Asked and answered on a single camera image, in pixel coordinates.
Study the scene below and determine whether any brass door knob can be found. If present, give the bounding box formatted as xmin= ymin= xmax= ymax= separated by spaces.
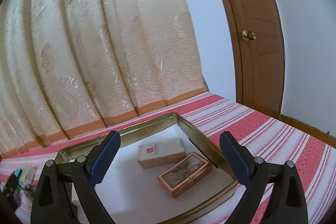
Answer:
xmin=241 ymin=30 xmax=256 ymax=41

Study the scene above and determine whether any gold metal tin box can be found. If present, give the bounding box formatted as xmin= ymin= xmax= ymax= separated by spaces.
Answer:
xmin=54 ymin=112 xmax=238 ymax=224

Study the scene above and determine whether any purple building block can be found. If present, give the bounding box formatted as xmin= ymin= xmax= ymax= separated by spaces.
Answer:
xmin=13 ymin=192 xmax=22 ymax=207

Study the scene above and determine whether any white wood-topped box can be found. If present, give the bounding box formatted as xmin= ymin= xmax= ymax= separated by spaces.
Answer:
xmin=138 ymin=138 xmax=186 ymax=169

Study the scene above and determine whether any red white striped cloth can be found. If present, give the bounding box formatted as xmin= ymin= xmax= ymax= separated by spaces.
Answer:
xmin=1 ymin=92 xmax=335 ymax=223

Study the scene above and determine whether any blue building block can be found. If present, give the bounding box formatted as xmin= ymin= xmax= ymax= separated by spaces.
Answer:
xmin=14 ymin=168 xmax=23 ymax=180

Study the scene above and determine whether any white paper tin liner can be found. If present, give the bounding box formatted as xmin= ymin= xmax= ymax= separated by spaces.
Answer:
xmin=94 ymin=124 xmax=236 ymax=223

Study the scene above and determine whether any copper framed picture box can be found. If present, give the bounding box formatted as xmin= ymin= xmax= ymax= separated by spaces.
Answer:
xmin=157 ymin=152 xmax=213 ymax=198

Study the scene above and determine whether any cream floral curtain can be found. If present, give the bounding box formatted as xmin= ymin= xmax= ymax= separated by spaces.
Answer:
xmin=1 ymin=0 xmax=206 ymax=157

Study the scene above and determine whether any brown wooden door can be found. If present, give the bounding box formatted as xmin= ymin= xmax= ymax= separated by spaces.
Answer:
xmin=222 ymin=0 xmax=285 ymax=118

